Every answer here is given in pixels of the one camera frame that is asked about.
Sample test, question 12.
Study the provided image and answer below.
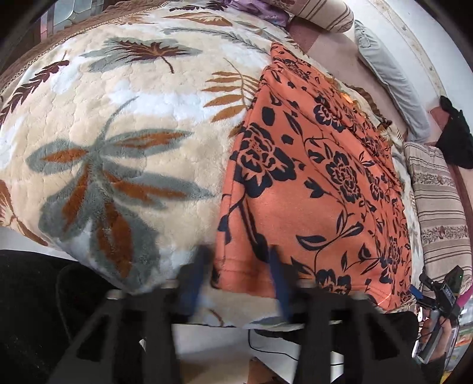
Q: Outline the pink bed sheet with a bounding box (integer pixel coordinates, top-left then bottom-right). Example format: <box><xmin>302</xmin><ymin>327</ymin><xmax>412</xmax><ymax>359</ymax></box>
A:
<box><xmin>288</xmin><ymin>20</ymin><xmax>459</xmax><ymax>148</ymax></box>

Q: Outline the wooden glass-panel door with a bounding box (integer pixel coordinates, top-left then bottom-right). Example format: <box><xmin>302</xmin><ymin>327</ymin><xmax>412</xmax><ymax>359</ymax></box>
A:
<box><xmin>0</xmin><ymin>0</ymin><xmax>97</xmax><ymax>71</ymax></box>

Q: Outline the black cable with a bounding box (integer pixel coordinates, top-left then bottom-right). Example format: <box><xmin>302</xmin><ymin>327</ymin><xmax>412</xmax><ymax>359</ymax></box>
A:
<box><xmin>247</xmin><ymin>328</ymin><xmax>346</xmax><ymax>367</ymax></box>
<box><xmin>55</xmin><ymin>264</ymin><xmax>75</xmax><ymax>344</ymax></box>

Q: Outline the grey folded garment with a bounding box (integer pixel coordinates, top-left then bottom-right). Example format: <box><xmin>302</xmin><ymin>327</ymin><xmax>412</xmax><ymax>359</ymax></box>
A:
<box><xmin>354</xmin><ymin>19</ymin><xmax>433</xmax><ymax>144</ymax></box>

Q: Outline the black cloth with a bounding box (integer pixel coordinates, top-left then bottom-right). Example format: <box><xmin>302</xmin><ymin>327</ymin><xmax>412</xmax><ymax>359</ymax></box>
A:
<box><xmin>438</xmin><ymin>95</ymin><xmax>473</xmax><ymax>170</ymax></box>

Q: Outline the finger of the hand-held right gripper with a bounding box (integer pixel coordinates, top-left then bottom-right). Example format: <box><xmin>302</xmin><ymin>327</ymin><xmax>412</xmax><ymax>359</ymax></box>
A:
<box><xmin>408</xmin><ymin>274</ymin><xmax>438</xmax><ymax>308</ymax></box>

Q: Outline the leaf print fleece blanket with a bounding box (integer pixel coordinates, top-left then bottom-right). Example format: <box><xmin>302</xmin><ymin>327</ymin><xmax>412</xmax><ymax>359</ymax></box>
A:
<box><xmin>0</xmin><ymin>0</ymin><xmax>424</xmax><ymax>329</ymax></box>

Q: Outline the striped bolster pillow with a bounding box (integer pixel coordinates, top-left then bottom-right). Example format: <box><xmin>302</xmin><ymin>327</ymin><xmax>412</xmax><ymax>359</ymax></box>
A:
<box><xmin>402</xmin><ymin>142</ymin><xmax>471</xmax><ymax>283</ymax></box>
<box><xmin>290</xmin><ymin>0</ymin><xmax>355</xmax><ymax>34</ymax></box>

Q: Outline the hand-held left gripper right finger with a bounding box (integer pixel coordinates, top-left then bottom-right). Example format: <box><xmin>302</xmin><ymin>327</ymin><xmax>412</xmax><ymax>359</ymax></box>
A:
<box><xmin>269</xmin><ymin>244</ymin><xmax>415</xmax><ymax>384</ymax></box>

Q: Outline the purple cloth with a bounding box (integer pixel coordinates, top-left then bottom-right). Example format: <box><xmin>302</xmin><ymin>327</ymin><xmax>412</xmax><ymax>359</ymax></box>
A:
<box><xmin>225</xmin><ymin>0</ymin><xmax>293</xmax><ymax>27</ymax></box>

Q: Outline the orange floral cloth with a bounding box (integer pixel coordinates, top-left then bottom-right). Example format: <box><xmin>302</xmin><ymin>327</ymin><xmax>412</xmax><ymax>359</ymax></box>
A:
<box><xmin>210</xmin><ymin>41</ymin><xmax>412</xmax><ymax>311</ymax></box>

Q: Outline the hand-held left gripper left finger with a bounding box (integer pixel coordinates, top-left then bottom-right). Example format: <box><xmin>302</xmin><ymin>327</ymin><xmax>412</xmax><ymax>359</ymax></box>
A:
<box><xmin>48</xmin><ymin>244</ymin><xmax>214</xmax><ymax>384</ymax></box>

